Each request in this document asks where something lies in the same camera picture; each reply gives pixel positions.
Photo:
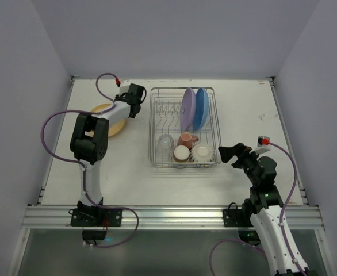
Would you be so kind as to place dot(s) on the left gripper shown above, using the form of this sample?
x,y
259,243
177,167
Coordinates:
x,y
137,100

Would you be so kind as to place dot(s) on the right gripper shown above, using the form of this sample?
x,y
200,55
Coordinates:
x,y
240,157

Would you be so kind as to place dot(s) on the yellow plate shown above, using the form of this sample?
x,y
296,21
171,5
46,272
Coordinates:
x,y
114,129

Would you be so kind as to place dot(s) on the purple plate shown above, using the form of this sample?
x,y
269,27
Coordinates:
x,y
188,109

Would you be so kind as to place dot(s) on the clear glass tumbler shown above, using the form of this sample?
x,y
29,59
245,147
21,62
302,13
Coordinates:
x,y
164,148

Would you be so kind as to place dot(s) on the blue plate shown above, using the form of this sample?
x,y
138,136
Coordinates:
x,y
202,109

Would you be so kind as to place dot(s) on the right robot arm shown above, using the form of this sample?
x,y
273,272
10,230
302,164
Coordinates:
x,y
264,209

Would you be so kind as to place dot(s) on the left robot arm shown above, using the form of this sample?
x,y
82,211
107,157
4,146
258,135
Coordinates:
x,y
89,142

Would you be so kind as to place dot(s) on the white blue-striped bowl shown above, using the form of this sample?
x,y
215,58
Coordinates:
x,y
202,153

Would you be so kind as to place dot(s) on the pink mug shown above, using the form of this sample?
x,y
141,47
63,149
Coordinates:
x,y
187,140

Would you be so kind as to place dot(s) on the brown and white cup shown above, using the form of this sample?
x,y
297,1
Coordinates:
x,y
181,154

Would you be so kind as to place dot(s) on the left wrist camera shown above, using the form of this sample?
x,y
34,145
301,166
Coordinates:
x,y
124,86

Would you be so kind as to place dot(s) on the metal wire dish rack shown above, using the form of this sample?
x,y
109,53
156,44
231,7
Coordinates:
x,y
175,110

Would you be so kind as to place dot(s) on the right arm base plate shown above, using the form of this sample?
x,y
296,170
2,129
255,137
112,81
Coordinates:
x,y
235,216

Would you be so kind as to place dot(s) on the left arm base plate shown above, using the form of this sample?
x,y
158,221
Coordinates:
x,y
92,216

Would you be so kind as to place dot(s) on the aluminium mounting rail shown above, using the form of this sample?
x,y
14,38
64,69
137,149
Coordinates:
x,y
168,217

